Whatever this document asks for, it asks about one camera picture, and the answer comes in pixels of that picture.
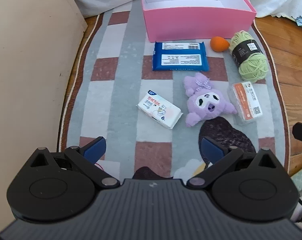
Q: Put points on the green yarn ball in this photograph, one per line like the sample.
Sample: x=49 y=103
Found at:
x=253 y=65

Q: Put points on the purple plush toy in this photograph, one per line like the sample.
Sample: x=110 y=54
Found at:
x=208 y=102

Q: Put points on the pink cardboard box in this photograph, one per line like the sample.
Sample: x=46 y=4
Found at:
x=191 y=22

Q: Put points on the checkered grey and red rug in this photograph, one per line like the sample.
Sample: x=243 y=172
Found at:
x=110 y=92

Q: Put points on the blue wet wipes pack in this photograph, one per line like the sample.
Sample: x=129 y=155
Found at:
x=181 y=57

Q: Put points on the clear box with orange label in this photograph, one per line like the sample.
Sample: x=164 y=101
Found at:
x=246 y=102

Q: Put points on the white tissue pack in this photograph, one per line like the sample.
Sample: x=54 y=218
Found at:
x=158 y=108

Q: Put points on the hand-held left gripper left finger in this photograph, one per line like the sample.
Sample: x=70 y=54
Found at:
x=95 y=148

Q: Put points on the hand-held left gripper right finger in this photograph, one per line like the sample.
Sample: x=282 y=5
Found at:
x=211 y=150

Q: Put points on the pale teal mat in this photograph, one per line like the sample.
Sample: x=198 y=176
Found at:
x=301 y=177

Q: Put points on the orange egg-shaped sponge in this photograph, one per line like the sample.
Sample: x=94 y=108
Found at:
x=218 y=44

